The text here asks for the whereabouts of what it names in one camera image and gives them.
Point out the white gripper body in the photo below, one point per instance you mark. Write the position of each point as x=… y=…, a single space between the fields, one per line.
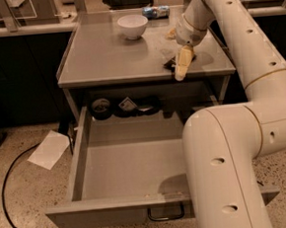
x=187 y=31

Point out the black rxbar chocolate wrapper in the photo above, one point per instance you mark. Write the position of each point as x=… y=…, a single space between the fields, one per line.
x=171 y=64

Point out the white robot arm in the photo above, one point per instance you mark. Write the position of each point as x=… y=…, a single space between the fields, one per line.
x=219 y=143

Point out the grey cabinet with top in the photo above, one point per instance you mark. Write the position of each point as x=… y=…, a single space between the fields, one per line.
x=100 y=62

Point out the open grey top drawer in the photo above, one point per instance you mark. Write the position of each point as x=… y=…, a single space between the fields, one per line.
x=122 y=167

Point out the blue white snack packet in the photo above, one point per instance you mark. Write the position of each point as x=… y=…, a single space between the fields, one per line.
x=156 y=12

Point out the white ceramic bowl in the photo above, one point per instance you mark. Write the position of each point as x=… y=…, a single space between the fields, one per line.
x=132 y=26

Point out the black items with label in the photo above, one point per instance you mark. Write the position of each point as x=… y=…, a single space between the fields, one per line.
x=136 y=107

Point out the black tape roll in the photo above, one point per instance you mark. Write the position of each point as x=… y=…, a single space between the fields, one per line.
x=101 y=109

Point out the white paper sheet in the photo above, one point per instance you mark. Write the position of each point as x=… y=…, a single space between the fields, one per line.
x=50 y=150

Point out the black metal drawer handle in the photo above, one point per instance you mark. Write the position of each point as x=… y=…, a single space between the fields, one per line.
x=166 y=217

